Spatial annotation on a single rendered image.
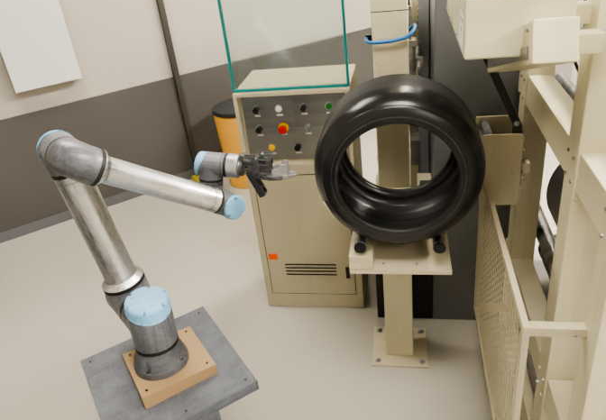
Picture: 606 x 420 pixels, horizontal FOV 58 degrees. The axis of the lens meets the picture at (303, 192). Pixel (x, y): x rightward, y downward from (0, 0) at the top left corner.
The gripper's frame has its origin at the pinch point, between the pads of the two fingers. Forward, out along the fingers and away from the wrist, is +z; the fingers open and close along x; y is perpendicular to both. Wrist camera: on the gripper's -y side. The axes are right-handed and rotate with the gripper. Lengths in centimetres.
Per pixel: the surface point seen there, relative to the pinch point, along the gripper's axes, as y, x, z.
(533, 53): 61, -47, 62
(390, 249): -29.5, 1.9, 37.8
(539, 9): 69, -37, 64
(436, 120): 30, -12, 47
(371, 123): 27.4, -12.0, 27.0
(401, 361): -108, 21, 50
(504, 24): 65, -37, 57
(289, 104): 3, 66, -13
